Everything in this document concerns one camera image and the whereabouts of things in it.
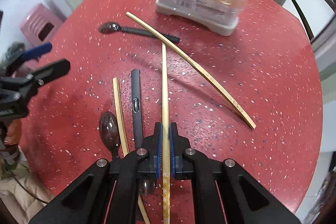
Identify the pink plastic stool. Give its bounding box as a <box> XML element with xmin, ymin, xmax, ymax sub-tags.
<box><xmin>20</xmin><ymin>3</ymin><xmax>63</xmax><ymax>46</ymax></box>

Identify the black spoon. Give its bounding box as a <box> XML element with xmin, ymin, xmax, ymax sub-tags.
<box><xmin>98</xmin><ymin>21</ymin><xmax>181</xmax><ymax>44</ymax></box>

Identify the plain wooden chopstick short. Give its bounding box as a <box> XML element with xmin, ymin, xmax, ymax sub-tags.
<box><xmin>112</xmin><ymin>77</ymin><xmax>151</xmax><ymax>224</ymax></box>

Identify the left hand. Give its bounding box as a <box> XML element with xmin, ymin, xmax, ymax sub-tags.
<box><xmin>4</xmin><ymin>119</ymin><xmax>22</xmax><ymax>146</ymax></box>

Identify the black cable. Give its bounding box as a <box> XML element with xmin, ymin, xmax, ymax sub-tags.
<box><xmin>10</xmin><ymin>173</ymin><xmax>51</xmax><ymax>205</ymax></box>

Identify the dark handled spoon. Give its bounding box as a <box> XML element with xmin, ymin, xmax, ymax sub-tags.
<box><xmin>131</xmin><ymin>69</ymin><xmax>156</xmax><ymax>196</ymax></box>

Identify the curved long wooden chopstick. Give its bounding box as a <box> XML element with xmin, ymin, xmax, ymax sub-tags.
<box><xmin>126</xmin><ymin>12</ymin><xmax>256</xmax><ymax>129</ymax></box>

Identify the yellow patterned wooden chopstick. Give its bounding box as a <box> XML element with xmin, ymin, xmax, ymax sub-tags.
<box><xmin>162</xmin><ymin>43</ymin><xmax>170</xmax><ymax>224</ymax></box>

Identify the brown spoon near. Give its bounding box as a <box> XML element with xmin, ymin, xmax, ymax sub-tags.
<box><xmin>99</xmin><ymin>111</ymin><xmax>121</xmax><ymax>159</ymax></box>

